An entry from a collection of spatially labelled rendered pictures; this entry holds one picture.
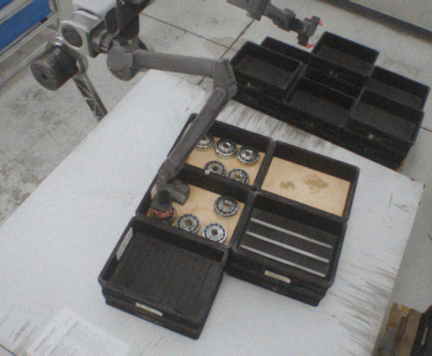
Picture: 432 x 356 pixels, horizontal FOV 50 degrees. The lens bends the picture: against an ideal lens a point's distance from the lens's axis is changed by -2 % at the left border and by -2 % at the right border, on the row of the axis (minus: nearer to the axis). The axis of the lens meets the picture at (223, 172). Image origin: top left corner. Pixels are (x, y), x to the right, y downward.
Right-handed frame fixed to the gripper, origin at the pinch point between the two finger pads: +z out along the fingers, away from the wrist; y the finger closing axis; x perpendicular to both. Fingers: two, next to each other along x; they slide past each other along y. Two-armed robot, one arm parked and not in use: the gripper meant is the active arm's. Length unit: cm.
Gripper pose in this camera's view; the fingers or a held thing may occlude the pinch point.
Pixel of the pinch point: (162, 211)
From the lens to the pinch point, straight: 192.2
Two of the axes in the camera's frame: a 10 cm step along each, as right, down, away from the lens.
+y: 3.6, -7.4, 5.7
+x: -9.3, -3.5, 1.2
